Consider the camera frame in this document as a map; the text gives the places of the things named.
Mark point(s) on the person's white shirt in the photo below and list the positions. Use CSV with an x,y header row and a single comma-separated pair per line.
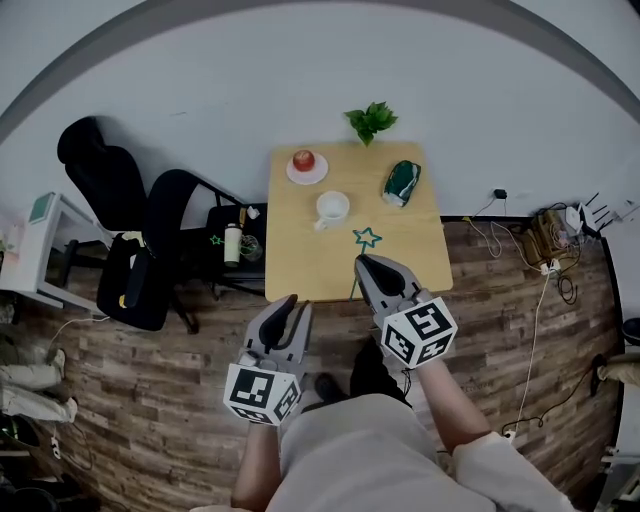
x,y
365,460

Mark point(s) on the green leafy plant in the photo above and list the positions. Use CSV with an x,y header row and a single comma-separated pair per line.
x,y
371,120

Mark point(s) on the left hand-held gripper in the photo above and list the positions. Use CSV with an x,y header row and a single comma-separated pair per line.
x,y
255,392

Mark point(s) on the red apple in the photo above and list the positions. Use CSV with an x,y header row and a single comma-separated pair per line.
x,y
303,160

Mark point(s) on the person's left black shoe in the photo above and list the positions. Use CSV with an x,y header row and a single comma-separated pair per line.
x,y
327,387

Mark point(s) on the clear glass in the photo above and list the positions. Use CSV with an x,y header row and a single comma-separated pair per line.
x,y
251,248

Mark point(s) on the white plate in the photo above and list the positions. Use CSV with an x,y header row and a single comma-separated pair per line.
x,y
307,176

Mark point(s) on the person's right forearm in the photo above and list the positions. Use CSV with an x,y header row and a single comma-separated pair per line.
x,y
450,405

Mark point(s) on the green and white box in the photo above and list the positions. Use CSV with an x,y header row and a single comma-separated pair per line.
x,y
41,207

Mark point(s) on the brown cardboard box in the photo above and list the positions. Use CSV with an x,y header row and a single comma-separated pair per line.
x,y
547,237

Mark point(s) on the white router with black antennas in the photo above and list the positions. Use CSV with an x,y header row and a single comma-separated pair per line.
x,y
582,217

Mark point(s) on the small white object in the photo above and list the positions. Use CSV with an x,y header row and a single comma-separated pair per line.
x,y
253,212

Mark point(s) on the tall black chair with headrest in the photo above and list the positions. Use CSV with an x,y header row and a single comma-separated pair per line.
x,y
105,170

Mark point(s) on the black wall adapter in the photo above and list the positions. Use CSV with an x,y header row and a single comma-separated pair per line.
x,y
500,193

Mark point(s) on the white bottle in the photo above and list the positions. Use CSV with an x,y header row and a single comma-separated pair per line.
x,y
232,245

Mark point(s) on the person's right black shoe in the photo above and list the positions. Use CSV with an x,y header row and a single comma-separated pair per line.
x,y
372,370

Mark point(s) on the black folding chair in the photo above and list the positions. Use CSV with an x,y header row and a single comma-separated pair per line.
x,y
235,277

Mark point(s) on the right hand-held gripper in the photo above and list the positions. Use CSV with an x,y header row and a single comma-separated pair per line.
x,y
422,330

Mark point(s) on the person's black shoe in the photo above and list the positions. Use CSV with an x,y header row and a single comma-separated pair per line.
x,y
372,370
327,387

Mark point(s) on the person's left forearm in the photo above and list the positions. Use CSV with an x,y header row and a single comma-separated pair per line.
x,y
255,465

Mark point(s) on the small white power strip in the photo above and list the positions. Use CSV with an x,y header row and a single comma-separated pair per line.
x,y
55,447

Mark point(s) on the white mug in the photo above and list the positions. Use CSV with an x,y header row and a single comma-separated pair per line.
x,y
332,207

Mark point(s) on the green snack packet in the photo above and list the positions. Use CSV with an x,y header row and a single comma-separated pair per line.
x,y
401,182

